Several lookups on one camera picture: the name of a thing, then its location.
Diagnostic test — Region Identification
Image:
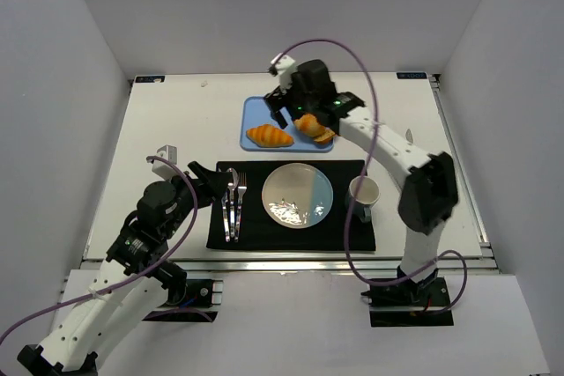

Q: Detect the aluminium table frame rail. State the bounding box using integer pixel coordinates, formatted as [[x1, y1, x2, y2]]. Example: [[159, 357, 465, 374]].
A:
[[78, 72, 500, 277]]

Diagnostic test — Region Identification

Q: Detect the silver fork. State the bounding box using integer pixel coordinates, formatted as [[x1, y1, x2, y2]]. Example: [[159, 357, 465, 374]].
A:
[[234, 173, 248, 242]]

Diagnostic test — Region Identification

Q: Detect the right blue corner label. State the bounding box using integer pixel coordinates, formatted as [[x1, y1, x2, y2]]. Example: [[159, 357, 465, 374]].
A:
[[396, 72, 427, 80]]

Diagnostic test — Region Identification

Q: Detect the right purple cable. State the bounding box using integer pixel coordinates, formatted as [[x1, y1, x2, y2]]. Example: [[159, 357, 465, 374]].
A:
[[271, 38, 468, 318]]

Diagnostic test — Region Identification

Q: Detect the silver knife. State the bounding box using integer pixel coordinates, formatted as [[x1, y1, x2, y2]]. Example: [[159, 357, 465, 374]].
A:
[[221, 182, 234, 242]]

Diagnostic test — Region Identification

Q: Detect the orange bread slice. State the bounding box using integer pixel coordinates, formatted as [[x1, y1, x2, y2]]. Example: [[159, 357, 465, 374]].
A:
[[314, 129, 336, 144]]

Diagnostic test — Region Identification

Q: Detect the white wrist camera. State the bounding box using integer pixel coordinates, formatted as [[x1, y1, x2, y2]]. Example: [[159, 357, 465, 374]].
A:
[[152, 144, 177, 181], [268, 53, 296, 91]]

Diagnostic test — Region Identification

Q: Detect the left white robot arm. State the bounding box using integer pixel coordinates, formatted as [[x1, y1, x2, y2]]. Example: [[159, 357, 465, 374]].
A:
[[17, 156, 233, 375]]

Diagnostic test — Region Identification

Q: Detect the green mug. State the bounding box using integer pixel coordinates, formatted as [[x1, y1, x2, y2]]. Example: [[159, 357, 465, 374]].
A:
[[345, 176, 380, 223]]

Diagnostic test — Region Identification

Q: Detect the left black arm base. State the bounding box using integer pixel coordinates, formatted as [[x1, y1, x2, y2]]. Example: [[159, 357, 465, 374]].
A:
[[144, 279, 224, 323]]

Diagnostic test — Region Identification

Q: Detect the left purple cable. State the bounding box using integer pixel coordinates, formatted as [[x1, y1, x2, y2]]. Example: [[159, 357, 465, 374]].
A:
[[0, 154, 212, 342]]

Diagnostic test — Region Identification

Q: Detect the blue plastic tray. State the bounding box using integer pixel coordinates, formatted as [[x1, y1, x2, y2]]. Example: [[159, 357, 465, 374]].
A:
[[240, 96, 334, 153]]

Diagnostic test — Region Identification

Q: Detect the left blue corner label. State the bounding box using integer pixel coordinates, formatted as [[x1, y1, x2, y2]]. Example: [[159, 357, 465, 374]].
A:
[[134, 75, 165, 84]]

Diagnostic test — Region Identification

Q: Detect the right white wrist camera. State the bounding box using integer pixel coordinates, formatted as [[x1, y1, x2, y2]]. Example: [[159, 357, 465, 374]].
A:
[[268, 53, 296, 91]]

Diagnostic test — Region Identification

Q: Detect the purple cable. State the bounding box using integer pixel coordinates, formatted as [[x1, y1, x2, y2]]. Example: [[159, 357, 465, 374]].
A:
[[0, 154, 212, 342], [271, 38, 468, 318]]

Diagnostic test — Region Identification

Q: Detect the blue corner label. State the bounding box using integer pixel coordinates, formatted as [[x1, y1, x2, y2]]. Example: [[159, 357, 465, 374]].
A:
[[396, 72, 427, 80], [134, 75, 165, 84]]

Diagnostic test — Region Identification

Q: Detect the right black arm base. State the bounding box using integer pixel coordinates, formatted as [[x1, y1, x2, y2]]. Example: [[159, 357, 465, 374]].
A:
[[360, 277, 454, 328]]

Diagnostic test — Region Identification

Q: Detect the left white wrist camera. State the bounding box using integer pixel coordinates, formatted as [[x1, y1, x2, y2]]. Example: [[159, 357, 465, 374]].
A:
[[152, 144, 177, 181]]

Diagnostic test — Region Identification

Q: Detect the black placemat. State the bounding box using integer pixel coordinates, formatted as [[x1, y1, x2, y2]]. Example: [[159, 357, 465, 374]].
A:
[[206, 159, 364, 252]]

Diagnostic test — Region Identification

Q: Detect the striped croissant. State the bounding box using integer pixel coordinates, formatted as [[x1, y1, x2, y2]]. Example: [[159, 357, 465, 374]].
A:
[[246, 124, 294, 148]]

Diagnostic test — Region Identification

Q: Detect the round bread roll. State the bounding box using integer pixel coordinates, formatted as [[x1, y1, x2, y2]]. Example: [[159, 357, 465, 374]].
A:
[[293, 114, 326, 138]]

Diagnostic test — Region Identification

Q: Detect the white and blue plate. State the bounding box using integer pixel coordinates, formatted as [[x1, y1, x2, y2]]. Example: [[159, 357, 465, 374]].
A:
[[261, 163, 334, 229]]

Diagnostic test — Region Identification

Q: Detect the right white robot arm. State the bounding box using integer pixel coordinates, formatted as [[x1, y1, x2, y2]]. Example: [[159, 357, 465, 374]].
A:
[[264, 55, 458, 284]]

